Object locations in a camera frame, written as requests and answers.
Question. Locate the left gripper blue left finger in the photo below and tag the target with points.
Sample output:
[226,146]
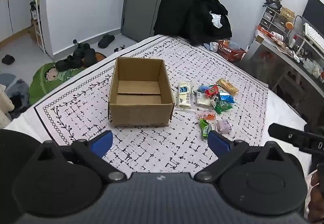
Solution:
[102,143]

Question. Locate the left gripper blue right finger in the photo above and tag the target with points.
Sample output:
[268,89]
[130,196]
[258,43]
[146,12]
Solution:
[218,144]

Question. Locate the red candy bar wrapper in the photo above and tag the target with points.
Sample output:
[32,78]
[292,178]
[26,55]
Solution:
[211,91]

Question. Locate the blue snack packet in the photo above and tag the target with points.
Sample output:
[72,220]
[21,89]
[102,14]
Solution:
[227,97]

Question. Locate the purple small snack pack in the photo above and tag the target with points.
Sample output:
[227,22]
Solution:
[223,126]

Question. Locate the green small candy pack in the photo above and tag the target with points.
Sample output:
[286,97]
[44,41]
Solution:
[205,127]

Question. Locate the orange small snack pack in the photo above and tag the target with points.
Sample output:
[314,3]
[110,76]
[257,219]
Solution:
[207,115]

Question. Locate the green snack packet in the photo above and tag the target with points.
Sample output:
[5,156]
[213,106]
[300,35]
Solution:
[222,106]

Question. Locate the white clear snack pack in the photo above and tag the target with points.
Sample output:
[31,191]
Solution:
[201,99]

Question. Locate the orange biscuit snack pack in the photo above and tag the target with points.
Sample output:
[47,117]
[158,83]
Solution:
[226,85]

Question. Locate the cream long snack pack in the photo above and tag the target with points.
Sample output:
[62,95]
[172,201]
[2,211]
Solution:
[184,94]

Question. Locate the brown cardboard box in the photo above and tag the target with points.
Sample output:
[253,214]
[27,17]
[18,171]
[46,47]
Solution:
[140,93]

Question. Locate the patterned white bed mat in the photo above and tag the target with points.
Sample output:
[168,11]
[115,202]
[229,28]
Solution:
[79,110]

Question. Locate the green cartoon floor mat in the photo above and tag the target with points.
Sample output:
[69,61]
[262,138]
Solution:
[46,79]

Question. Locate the black shoes pile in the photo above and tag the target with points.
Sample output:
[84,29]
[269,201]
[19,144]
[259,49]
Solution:
[83,56]

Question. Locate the red plastic basket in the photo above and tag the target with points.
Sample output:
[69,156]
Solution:
[231,55]

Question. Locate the black slipper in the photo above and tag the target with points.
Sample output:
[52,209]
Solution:
[106,41]

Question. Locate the white keyboard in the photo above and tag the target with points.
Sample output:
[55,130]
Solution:
[313,35]

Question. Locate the white desk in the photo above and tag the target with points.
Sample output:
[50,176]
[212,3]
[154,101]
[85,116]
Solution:
[262,39]

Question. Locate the black sock on floor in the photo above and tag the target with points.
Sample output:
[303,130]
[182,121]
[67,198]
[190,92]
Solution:
[8,60]

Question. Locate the computer monitor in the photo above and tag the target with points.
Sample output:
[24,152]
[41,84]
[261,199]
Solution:
[314,14]

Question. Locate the grey drawer organizer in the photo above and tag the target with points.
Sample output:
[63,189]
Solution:
[274,22]

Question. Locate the black coat on chair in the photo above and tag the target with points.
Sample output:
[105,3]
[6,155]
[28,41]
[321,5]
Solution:
[198,21]

